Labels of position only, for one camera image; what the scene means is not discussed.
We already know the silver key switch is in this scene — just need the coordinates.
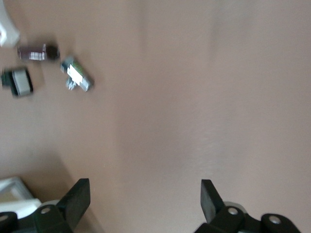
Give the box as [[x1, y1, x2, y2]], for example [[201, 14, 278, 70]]
[[60, 55, 95, 93]]

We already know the white drawer cabinet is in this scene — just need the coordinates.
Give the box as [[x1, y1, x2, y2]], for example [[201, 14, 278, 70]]
[[0, 176, 59, 219]]

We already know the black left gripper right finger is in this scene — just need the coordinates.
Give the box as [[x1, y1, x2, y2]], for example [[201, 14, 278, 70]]
[[194, 179, 303, 233]]

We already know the brown terminal block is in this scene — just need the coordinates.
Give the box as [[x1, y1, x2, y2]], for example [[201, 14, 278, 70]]
[[17, 43, 61, 62]]

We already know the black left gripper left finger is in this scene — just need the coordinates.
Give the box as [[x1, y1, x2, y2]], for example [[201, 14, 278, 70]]
[[0, 178, 91, 233]]

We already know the black square white-faced switch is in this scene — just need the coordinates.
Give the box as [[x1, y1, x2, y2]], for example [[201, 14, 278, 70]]
[[0, 66, 35, 98]]

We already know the white curved plastic bracket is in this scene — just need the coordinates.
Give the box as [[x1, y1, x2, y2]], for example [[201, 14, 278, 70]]
[[0, 0, 21, 48]]

